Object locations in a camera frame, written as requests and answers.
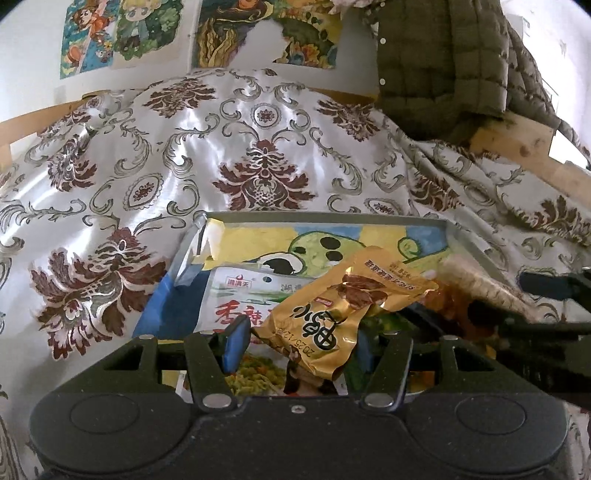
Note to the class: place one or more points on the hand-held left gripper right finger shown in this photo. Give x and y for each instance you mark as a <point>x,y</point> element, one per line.
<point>364,353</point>

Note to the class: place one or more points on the wooden bed frame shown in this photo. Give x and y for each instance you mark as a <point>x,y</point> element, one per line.
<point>517,138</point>

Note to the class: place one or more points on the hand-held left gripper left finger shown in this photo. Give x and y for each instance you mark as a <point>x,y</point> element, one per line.
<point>238,344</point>

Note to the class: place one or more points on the grey shallow tray box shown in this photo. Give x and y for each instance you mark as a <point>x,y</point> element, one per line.
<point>323,217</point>

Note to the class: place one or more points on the orange snack packet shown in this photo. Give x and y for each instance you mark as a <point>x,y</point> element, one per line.
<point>450,304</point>

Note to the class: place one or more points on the gold snack packet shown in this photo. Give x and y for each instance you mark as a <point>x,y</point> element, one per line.
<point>332,314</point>

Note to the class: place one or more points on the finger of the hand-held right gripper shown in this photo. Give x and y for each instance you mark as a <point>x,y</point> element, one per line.
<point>545,331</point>
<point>554,286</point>

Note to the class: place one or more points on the clear rice cracker packet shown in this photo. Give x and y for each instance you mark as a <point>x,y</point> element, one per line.
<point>480,286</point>

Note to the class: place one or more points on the olive puffer jacket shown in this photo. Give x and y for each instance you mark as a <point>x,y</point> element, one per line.
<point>438,55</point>

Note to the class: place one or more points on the floral printed blanket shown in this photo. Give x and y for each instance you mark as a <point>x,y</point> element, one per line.
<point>115,184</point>

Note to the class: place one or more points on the cartoon frog picture sheet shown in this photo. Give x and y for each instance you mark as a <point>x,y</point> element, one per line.
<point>318,247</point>

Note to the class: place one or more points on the torn flower painting poster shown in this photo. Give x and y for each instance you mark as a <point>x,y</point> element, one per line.
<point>314,37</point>

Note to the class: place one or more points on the green cartoon wall poster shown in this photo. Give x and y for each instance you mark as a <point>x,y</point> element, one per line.
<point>147,32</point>

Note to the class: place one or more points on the white bean snack packet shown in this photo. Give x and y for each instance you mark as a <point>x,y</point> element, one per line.
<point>240,295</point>

